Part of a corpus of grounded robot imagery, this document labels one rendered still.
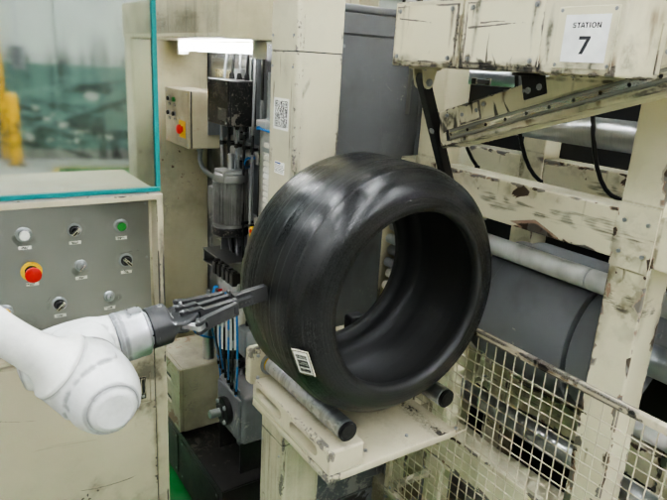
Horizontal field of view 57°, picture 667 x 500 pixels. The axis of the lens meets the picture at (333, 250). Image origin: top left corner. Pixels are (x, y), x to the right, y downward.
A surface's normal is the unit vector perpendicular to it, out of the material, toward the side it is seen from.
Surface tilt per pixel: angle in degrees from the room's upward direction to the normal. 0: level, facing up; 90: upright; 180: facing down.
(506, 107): 90
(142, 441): 90
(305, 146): 90
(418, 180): 42
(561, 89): 90
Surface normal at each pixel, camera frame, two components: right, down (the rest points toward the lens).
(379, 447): 0.06, -0.95
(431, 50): -0.84, 0.11
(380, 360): -0.24, -0.85
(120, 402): 0.63, 0.30
